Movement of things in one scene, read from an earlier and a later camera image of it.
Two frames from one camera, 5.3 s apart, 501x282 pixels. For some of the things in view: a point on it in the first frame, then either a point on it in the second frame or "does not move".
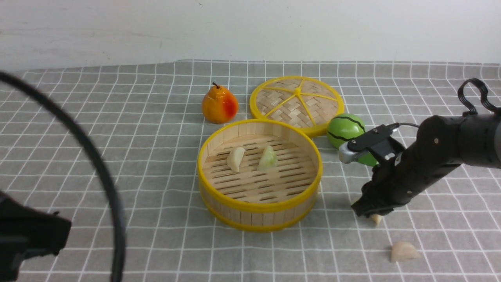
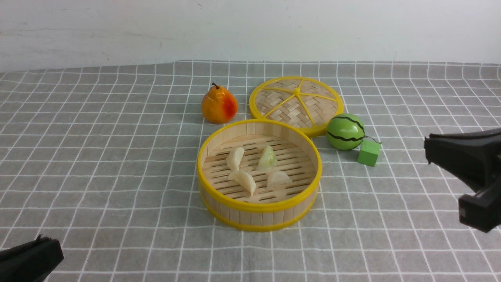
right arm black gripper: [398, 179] -> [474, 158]
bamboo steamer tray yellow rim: [252, 200] does not move
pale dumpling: [376, 217] -> [244, 179]
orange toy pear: [219, 105] does not move
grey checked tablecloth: [146, 122] does not move
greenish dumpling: [268, 160] does not move
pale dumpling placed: [235, 158] does not move
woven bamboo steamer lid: [312, 105] does not move
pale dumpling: [402, 250] -> [277, 180]
